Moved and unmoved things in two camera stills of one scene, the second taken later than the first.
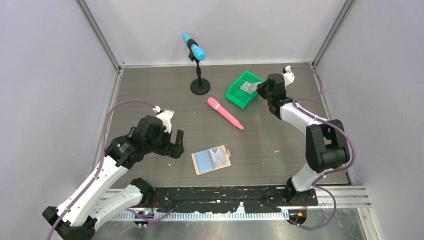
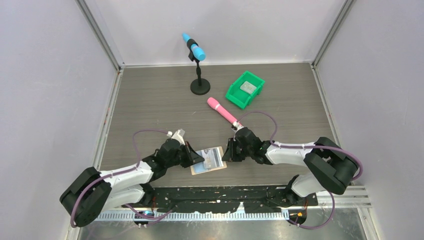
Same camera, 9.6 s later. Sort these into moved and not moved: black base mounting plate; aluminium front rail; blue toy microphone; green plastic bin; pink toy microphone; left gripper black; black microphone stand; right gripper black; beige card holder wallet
Moved: right gripper black; left gripper black
Not moved: beige card holder wallet; blue toy microphone; green plastic bin; aluminium front rail; black microphone stand; black base mounting plate; pink toy microphone
